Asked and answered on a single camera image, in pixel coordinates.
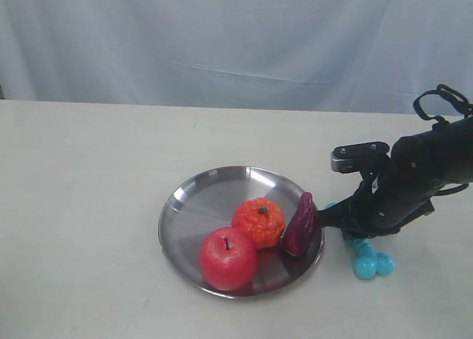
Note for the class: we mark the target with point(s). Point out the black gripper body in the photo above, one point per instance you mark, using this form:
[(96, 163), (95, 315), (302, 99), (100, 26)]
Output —
[(390, 195)]

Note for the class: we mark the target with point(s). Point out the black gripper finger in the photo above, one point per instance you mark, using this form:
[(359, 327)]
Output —
[(336, 216)]

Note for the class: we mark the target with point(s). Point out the turquoise toy bone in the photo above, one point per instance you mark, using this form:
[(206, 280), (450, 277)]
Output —
[(366, 261)]

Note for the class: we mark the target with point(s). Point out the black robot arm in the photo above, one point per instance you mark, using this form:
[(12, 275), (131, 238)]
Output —
[(448, 145)]

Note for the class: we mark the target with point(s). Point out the purple toy sweet potato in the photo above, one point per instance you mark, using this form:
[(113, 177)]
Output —
[(299, 232)]

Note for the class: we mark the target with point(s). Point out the orange toy fruit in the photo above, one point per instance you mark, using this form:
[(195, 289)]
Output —
[(261, 219)]

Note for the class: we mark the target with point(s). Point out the red toy apple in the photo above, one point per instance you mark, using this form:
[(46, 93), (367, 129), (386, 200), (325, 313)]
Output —
[(227, 259)]

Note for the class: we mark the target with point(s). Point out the round silver metal plate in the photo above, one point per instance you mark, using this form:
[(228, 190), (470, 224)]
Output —
[(207, 202)]

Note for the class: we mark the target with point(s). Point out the pale blue backdrop cloth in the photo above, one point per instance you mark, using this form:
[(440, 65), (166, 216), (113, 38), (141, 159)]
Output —
[(315, 55)]

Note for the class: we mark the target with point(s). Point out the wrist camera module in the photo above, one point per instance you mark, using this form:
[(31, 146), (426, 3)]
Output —
[(348, 159)]

